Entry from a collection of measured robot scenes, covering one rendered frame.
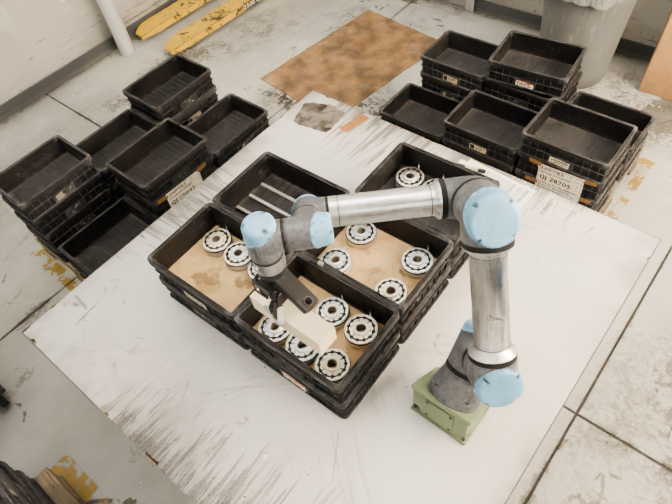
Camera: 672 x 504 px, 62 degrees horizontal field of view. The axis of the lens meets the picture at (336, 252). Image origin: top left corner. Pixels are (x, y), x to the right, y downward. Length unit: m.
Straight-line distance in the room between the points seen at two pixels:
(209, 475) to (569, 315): 1.21
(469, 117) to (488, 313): 1.86
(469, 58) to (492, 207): 2.33
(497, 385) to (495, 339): 0.11
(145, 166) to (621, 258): 2.14
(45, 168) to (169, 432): 1.78
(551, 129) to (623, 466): 1.48
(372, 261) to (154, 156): 1.49
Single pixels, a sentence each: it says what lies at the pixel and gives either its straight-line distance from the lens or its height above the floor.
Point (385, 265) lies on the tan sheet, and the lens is 1.83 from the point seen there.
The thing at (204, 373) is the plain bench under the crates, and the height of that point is 0.70.
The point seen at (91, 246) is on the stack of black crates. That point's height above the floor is 0.27.
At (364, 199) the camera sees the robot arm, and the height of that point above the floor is 1.35.
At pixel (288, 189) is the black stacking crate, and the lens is 2.10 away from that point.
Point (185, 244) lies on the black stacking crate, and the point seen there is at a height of 0.86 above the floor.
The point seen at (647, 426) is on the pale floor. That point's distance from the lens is 2.65.
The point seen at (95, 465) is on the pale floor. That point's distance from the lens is 2.73.
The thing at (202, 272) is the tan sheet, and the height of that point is 0.83.
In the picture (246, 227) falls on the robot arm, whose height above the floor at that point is 1.44.
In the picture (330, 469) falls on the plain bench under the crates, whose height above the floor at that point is 0.70.
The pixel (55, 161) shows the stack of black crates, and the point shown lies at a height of 0.49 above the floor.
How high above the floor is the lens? 2.31
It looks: 52 degrees down
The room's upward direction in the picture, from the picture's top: 10 degrees counter-clockwise
